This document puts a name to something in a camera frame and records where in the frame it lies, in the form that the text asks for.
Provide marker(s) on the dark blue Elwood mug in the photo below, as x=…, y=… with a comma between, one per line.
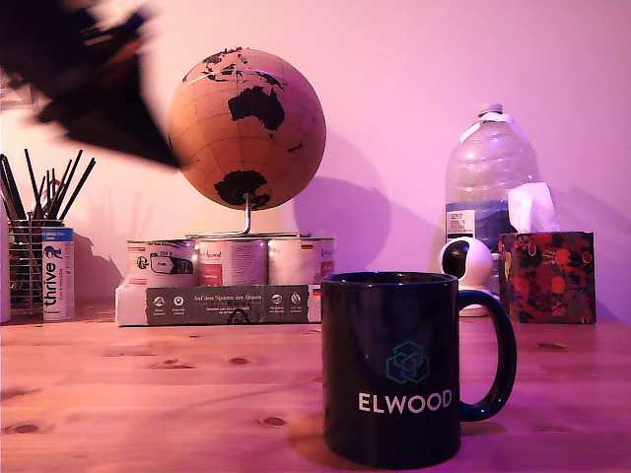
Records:
x=389, y=345

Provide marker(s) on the cardboard can tray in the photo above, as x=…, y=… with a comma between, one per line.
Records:
x=217, y=305

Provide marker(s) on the floral tissue box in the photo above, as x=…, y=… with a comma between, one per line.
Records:
x=547, y=276

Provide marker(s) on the thin black stick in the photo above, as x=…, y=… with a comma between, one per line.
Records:
x=79, y=187
x=33, y=184
x=12, y=189
x=66, y=182

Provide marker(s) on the large clear water bottle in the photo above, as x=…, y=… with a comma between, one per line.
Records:
x=485, y=162

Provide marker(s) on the white tissue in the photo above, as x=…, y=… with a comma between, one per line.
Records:
x=532, y=207

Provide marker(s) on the cork globe on metal stand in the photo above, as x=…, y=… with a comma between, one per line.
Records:
x=246, y=128

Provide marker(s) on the white thrive tube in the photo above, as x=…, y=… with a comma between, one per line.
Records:
x=57, y=276

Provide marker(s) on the tin can with label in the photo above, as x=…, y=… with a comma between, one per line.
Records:
x=231, y=261
x=160, y=261
x=296, y=261

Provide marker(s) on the small white round camera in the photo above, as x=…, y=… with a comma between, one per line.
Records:
x=466, y=261

